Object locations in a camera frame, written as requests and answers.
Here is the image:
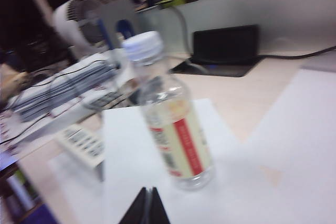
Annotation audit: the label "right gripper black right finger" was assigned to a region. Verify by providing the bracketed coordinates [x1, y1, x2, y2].
[148, 186, 171, 224]

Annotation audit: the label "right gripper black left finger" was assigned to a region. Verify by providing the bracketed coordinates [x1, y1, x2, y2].
[118, 187, 154, 224]

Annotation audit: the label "white power strip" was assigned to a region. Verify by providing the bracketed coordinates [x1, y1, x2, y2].
[56, 123, 106, 180]

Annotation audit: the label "white paper sheet, curled edge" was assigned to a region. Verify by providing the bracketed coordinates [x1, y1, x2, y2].
[101, 98, 246, 224]

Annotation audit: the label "clear plastic bottle, cream label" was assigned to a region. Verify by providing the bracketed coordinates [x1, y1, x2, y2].
[122, 31, 216, 192]

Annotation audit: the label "stack of printed papers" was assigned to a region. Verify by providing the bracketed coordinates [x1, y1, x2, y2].
[10, 53, 119, 123]

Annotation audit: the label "black rectangular tray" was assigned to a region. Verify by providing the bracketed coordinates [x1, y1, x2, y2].
[192, 24, 261, 66]

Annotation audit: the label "white desk fan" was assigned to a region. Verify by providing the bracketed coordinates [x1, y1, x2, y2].
[51, 0, 106, 56]

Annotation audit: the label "grey metal bookend, blue parts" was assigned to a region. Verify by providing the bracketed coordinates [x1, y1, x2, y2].
[88, 0, 140, 51]

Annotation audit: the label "frosted glass desk partition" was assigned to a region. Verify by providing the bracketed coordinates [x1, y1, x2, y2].
[135, 0, 336, 57]

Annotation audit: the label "thin black cable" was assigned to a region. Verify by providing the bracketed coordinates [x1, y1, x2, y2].
[0, 65, 118, 146]

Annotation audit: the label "curved thick power cable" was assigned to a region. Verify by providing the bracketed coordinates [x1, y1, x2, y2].
[170, 6, 208, 74]

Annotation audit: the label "long black cable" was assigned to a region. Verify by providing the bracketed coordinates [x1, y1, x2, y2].
[256, 45, 336, 60]

